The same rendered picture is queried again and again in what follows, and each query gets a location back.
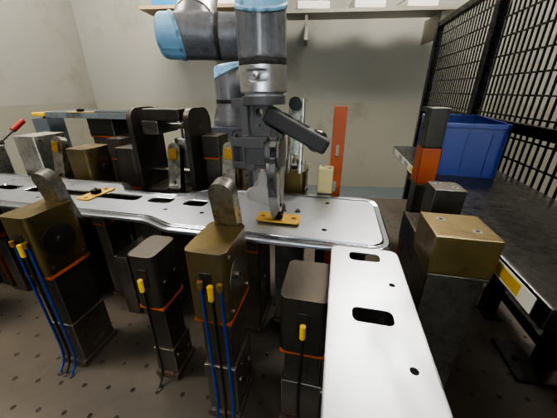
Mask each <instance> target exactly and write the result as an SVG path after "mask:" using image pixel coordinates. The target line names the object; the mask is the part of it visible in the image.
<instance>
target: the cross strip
mask: <svg viewBox="0 0 557 418"><path fill-rule="evenodd" d="M351 252H355V253H362V254H370V255H378V256H379V257H380V262H370V261H363V260H353V259H351V258H350V257H349V254H350V253H351ZM389 284H393V285H394V286H395V287H390V286H389ZM354 308H362V309H373V310H379V311H384V312H388V313H390V314H392V316H393V318H394V321H395V324H394V325H393V326H385V325H379V324H374V323H364V322H359V321H356V320H355V319H354V318H353V317H352V310H353V309H354ZM410 368H415V369H416V370H418V372H419V375H418V376H415V375H413V374H412V373H411V372H410V370H409V369H410ZM321 418H453V416H452V413H451V411H450V408H449V405H448V401H447V398H446V396H445V393H444V390H443V387H442V384H441V381H440V379H439V376H438V372H437V369H436V366H435V364H434V361H433V357H432V355H431V352H430V350H429V345H428V343H427V340H426V337H425V335H424V330H423V328H422V326H421V323H420V321H419V316H418V314H417V311H416V308H415V306H414V301H413V299H412V296H411V294H410V292H409V287H408V285H407V282H406V279H405V277H404V272H403V270H402V267H401V264H400V261H399V258H398V256H397V254H396V253H394V252H391V251H386V250H372V249H363V248H356V247H348V246H340V245H336V246H333V247H332V253H331V264H330V278H329V290H328V304H327V330H326V343H325V357H324V370H323V384H322V409H321Z"/></svg>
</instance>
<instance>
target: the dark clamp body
mask: <svg viewBox="0 0 557 418"><path fill-rule="evenodd" d="M114 149H115V152H116V156H117V159H118V163H119V169H120V173H121V177H122V180H123V182H127V183H129V184H130V186H131V188H132V189H134V190H144V191H147V189H144V188H141V185H140V181H139V177H138V170H137V166H136V163H135V158H134V154H133V147H132V144H131V143H130V144H126V145H123V146H119V147H116V148H114ZM139 198H141V197H132V196H129V199H130V200H138V199H139ZM133 224H134V228H135V231H136V235H137V238H139V237H140V236H142V232H141V228H140V225H139V222H134V223H133Z"/></svg>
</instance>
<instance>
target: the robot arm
mask: <svg viewBox="0 0 557 418"><path fill-rule="evenodd" d="M217 3H218V0H177V1H176V5H175V7H174V11H171V10H170V9H167V10H166V11H158V12H156V14H155V16H154V19H153V27H154V34H155V37H156V41H157V45H158V48H159V50H160V52H161V53H162V55H163V56H164V57H166V58H167V59H169V60H182V61H234V62H227V63H222V64H219V65H217V66H215V68H214V81H215V91H216V111H215V116H214V120H213V121H214V125H215V126H218V127H237V129H235V130H233V132H232V137H231V138H230V145H231V155H232V164H233V168H238V169H244V171H255V170H256V168H258V169H263V171H262V172H260V173H259V175H258V181H255V182H254V186H253V187H251V188H249V189H248V190H247V193H246V195H247V197H248V198H249V199H250V200H251V201H254V202H259V203H262V204H264V205H267V206H269V209H270V213H271V217H276V216H277V214H278V212H279V210H280V207H281V206H282V205H283V190H284V180H285V158H286V138H285V137H284V136H285V134H287V135H288V136H289V137H291V138H293V139H295V140H297V141H299V142H300V143H302V144H304V145H306V146H307V147H308V149H309V150H311V151H312V152H315V153H320V154H324V153H325V152H326V150H327V148H328V146H329V144H330V142H331V140H330V138H328V137H327V135H326V133H325V132H323V131H322V130H320V129H313V128H312V127H310V126H308V125H306V124H305V123H303V122H301V121H300V120H298V119H295V118H294V117H293V116H291V115H289V114H287V113H285V112H283V111H282V110H281V109H279V108H277V107H274V105H284V104H286V95H283V93H286V92H287V66H286V65H287V7H288V2H287V1H286V0H235V1H234V3H233V5H234V8H235V11H234V12H217V11H216V10H217ZM260 109H262V110H263V113H262V114H261V113H260ZM236 130H237V133H236V132H235V133H234V131H236ZM233 135H234V136H233Z"/></svg>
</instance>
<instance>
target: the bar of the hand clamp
mask: <svg viewBox="0 0 557 418"><path fill-rule="evenodd" d="M305 106H306V100H305V99H300V98H298V97H297V96H294V97H293V98H291V99H289V113H288V114H289V115H291V116H293V117H294V118H295V119H298V120H300V121H301V122H303V123H304V121H305ZM292 155H298V173H301V169H302V160H303V144H302V143H300V142H299V141H297V140H295V139H293V138H291V137H289V136H288V154H287V173H290V169H291V167H290V163H291V161H292Z"/></svg>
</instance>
